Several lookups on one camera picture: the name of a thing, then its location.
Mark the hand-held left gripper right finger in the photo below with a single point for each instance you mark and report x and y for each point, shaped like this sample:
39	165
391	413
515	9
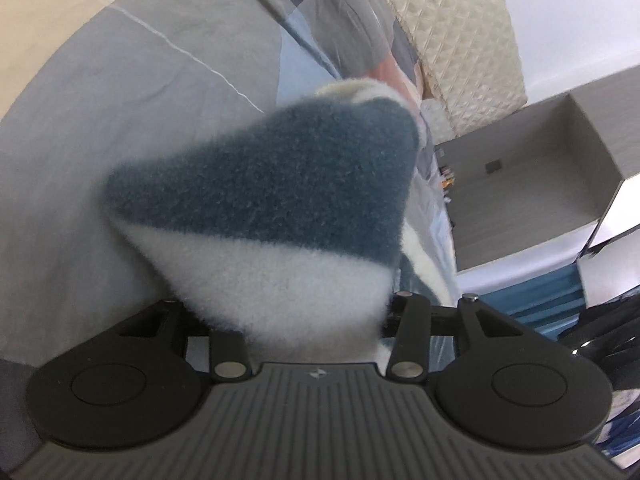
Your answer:
412	330

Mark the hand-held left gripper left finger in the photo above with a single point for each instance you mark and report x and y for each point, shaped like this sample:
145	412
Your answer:
227	352

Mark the cream fluffy patterned sweater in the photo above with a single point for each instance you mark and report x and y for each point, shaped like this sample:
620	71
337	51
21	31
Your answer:
280	185

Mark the blue curtain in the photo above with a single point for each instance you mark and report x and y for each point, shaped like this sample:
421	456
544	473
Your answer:
540	292

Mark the small bedside bottles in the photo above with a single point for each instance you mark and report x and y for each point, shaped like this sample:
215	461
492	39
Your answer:
446	176

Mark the patchwork bed blanket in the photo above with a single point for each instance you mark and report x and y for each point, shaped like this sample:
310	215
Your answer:
125	85

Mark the cream quilted headboard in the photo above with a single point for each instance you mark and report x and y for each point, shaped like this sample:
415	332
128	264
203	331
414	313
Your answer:
460	35

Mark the dark wall switch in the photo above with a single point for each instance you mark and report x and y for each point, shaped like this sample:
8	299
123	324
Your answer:
494	166

